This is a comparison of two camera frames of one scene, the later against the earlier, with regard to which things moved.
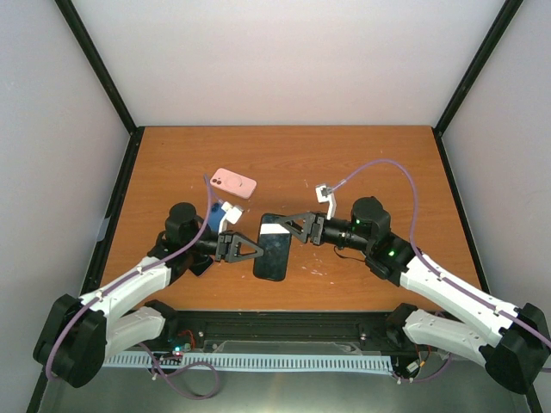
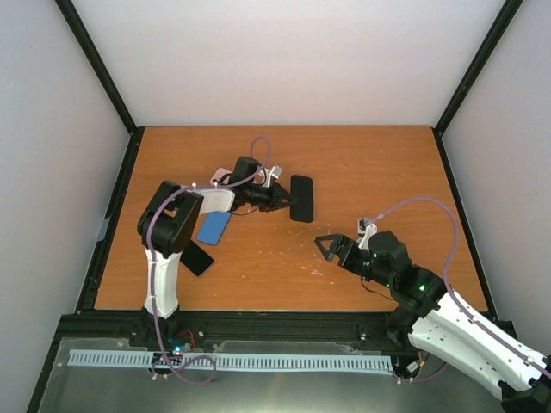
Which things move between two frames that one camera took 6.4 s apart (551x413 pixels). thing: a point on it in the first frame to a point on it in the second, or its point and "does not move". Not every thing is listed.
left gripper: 228,249 to 275,203
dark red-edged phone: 201,263 does not move
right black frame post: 504,17 does not move
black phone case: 272,230 to 302,188
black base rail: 287,332 does not move
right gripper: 312,227 to 344,260
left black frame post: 88,49 does not move
